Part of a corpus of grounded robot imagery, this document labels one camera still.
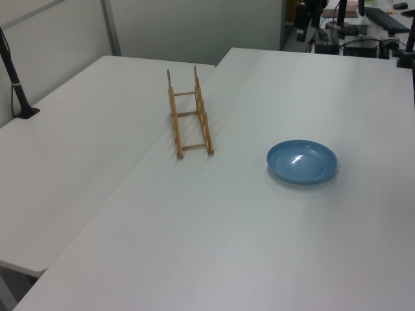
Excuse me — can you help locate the blue plate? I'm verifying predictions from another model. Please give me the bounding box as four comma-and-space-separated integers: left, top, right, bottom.
266, 139, 338, 186

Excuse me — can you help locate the wooden plate rack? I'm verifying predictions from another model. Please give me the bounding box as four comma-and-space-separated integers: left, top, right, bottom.
166, 65, 215, 160

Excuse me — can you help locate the black power adapter box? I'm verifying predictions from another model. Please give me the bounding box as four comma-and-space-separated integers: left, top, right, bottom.
312, 29, 340, 55

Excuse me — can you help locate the dark brown upright box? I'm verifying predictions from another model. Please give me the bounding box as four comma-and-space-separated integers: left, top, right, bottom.
294, 0, 309, 43

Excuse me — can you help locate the black electronics box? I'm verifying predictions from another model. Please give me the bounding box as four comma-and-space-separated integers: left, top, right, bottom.
342, 38, 381, 59

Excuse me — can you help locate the black monitor stand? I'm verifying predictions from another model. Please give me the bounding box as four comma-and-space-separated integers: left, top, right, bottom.
325, 0, 358, 32

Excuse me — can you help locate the black pole with table clamp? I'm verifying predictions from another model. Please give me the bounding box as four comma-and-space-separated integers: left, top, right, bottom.
396, 21, 415, 69

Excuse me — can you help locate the black computer keyboard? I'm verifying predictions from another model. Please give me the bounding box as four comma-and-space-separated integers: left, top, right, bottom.
364, 6, 411, 34

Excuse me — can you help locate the black camera stand pole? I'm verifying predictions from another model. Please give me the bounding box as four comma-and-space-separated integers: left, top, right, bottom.
0, 25, 42, 121

